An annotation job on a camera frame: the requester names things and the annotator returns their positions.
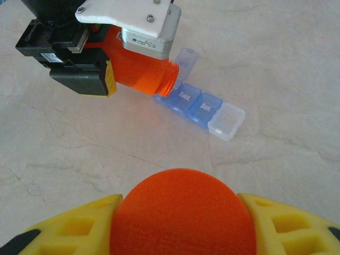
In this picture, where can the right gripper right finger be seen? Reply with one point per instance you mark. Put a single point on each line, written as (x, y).
(292, 233)

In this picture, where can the orange bottle cap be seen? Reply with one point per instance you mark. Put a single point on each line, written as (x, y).
(183, 212)

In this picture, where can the orange pill bottle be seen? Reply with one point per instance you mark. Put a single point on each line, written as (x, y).
(143, 74)

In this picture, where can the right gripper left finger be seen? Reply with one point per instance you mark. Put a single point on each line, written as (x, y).
(66, 233)

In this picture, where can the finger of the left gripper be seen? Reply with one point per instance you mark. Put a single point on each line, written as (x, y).
(79, 77)

